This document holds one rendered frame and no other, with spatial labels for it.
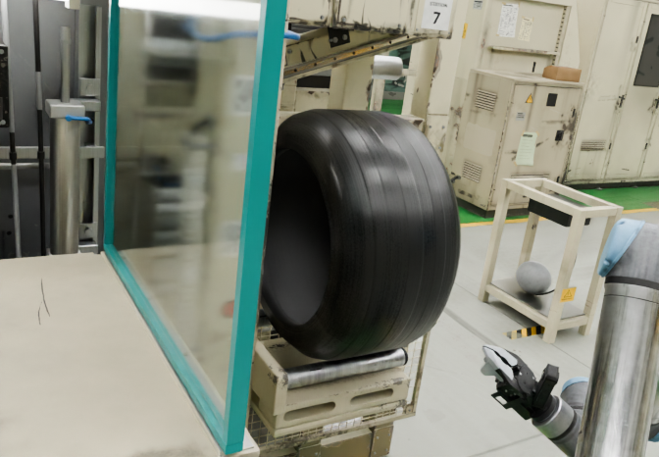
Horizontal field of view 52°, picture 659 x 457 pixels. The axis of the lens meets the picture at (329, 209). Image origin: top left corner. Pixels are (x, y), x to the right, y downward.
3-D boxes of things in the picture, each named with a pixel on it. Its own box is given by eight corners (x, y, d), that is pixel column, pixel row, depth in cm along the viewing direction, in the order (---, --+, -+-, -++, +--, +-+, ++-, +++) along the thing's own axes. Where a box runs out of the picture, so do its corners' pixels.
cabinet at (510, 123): (486, 221, 594) (515, 78, 556) (444, 200, 641) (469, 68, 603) (557, 215, 640) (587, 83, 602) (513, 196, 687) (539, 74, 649)
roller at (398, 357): (280, 386, 143) (274, 367, 146) (274, 394, 147) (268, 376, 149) (411, 360, 161) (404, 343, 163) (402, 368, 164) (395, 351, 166)
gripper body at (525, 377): (487, 394, 154) (525, 428, 155) (516, 381, 148) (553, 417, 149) (494, 370, 159) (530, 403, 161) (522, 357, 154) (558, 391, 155)
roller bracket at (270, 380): (273, 418, 142) (278, 378, 139) (208, 330, 174) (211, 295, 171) (286, 415, 143) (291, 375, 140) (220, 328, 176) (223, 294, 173)
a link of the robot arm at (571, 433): (580, 445, 163) (578, 479, 155) (543, 412, 162) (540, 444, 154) (612, 431, 158) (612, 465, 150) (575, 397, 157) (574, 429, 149)
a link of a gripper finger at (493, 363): (465, 363, 152) (493, 389, 153) (483, 354, 148) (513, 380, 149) (469, 353, 154) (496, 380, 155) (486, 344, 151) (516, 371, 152)
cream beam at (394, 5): (243, 20, 149) (249, -51, 144) (205, 11, 169) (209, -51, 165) (454, 41, 179) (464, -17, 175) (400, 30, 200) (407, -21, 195)
